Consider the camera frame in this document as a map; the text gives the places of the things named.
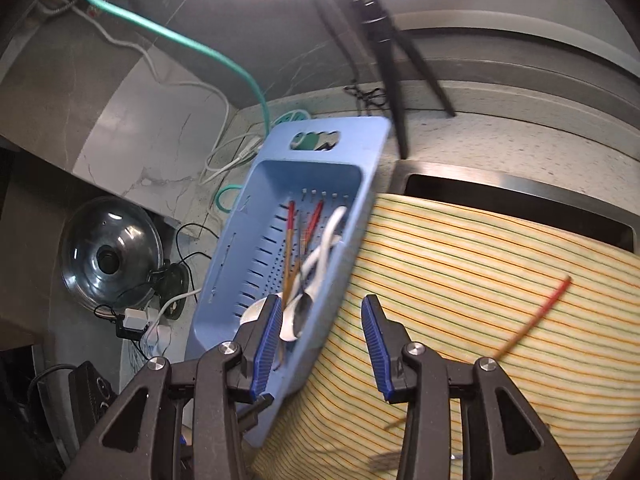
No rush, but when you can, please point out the black power cable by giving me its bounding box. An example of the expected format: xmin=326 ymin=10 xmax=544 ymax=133
xmin=150 ymin=222 xmax=223 ymax=306

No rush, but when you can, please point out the blue plastic basket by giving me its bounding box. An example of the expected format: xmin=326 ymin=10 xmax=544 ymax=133
xmin=184 ymin=116 xmax=392 ymax=451

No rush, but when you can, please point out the black tripod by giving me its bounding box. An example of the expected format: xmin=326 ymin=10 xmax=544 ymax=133
xmin=312 ymin=0 xmax=457 ymax=158

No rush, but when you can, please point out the black box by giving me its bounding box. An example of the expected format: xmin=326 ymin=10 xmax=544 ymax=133
xmin=67 ymin=360 xmax=118 ymax=423

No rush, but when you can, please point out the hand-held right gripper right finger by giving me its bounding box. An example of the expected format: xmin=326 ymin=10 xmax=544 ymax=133
xmin=361 ymin=294 xmax=581 ymax=480

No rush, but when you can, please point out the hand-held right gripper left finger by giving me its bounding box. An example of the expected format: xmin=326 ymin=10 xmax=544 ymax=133
xmin=75 ymin=294 xmax=283 ymax=480

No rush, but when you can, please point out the red-tipped wooden chopstick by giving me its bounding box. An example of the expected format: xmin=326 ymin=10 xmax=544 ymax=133
xmin=492 ymin=275 xmax=572 ymax=358
xmin=282 ymin=201 xmax=297 ymax=306
xmin=292 ymin=201 xmax=325 ymax=281

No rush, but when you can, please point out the plain white ceramic spoon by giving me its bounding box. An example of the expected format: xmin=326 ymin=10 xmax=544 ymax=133
xmin=240 ymin=205 xmax=348 ymax=331

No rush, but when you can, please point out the stainless steel sink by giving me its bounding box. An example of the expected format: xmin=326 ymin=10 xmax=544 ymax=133
xmin=392 ymin=160 xmax=636 ymax=252

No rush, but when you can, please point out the striped yellow cloth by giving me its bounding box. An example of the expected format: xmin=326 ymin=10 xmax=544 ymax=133
xmin=250 ymin=194 xmax=636 ymax=480

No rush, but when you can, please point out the green round plastic item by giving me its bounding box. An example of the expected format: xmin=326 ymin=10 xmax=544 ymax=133
xmin=272 ymin=107 xmax=341 ymax=151

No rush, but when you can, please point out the glass pot lid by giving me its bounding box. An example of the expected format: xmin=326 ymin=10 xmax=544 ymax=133
xmin=60 ymin=197 xmax=163 ymax=311

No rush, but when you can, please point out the white power plug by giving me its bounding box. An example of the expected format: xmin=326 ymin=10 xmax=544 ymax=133
xmin=122 ymin=307 xmax=173 ymax=356

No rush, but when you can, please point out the thin black cable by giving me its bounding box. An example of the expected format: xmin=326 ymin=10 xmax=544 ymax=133
xmin=342 ymin=85 xmax=388 ymax=109

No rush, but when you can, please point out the white ceramic spoon blue emblem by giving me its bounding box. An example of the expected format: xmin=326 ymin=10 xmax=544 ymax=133
xmin=280 ymin=240 xmax=343 ymax=343

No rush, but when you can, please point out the green hose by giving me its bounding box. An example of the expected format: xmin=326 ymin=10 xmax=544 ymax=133
xmin=70 ymin=0 xmax=281 ymax=221

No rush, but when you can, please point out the white cable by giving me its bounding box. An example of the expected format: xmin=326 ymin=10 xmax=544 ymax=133
xmin=50 ymin=0 xmax=263 ymax=183

